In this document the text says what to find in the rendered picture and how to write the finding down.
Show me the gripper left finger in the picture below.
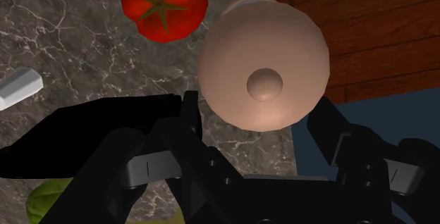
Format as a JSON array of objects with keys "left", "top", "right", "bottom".
[{"left": 40, "top": 90, "right": 245, "bottom": 224}]

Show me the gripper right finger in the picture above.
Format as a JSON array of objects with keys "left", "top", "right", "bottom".
[{"left": 306, "top": 96, "right": 440, "bottom": 224}]

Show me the green round vegetable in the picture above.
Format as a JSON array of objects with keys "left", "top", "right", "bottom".
[{"left": 25, "top": 177, "right": 75, "bottom": 224}]

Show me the red tomato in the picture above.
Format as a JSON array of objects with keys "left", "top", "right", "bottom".
[{"left": 121, "top": 0, "right": 209, "bottom": 44}]

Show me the white rectangular block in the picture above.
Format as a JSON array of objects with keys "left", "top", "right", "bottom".
[{"left": 0, "top": 66, "right": 44, "bottom": 111}]

